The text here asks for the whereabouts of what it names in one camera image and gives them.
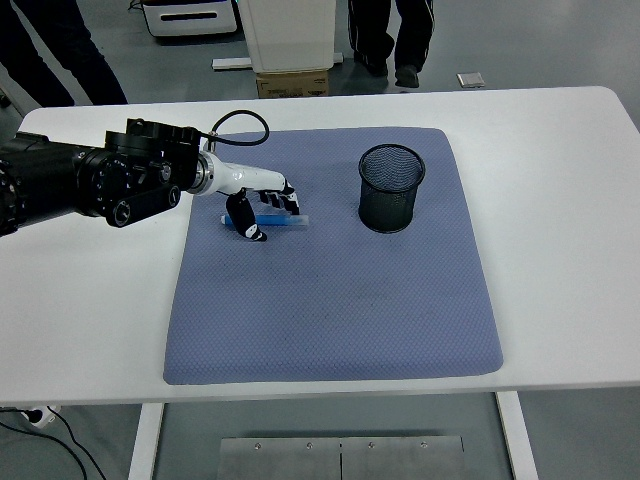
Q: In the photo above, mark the white table leg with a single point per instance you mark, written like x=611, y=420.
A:
x=145, y=440
x=517, y=440

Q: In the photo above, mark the brown cardboard box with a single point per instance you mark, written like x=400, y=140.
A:
x=292, y=85

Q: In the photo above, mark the blue marker with clear cap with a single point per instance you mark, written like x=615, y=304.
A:
x=280, y=220

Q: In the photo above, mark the white flat base bar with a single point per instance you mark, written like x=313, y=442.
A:
x=230, y=63

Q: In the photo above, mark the blue-grey textured mat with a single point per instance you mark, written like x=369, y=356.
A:
x=325, y=300

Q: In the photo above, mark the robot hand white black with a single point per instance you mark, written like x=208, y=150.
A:
x=250, y=176

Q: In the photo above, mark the white cabinet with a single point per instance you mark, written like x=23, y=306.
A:
x=290, y=35

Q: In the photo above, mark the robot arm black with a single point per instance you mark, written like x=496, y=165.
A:
x=50, y=170

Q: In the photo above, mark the person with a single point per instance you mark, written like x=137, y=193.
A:
x=60, y=50
x=415, y=30

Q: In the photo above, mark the black mesh pen holder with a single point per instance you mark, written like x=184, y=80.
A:
x=387, y=210

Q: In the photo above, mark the grey metal plate with screws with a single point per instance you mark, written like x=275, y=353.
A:
x=300, y=462

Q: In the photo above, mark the white device with black slot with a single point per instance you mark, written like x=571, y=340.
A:
x=190, y=28

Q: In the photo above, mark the white power strip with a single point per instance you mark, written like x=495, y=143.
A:
x=42, y=416

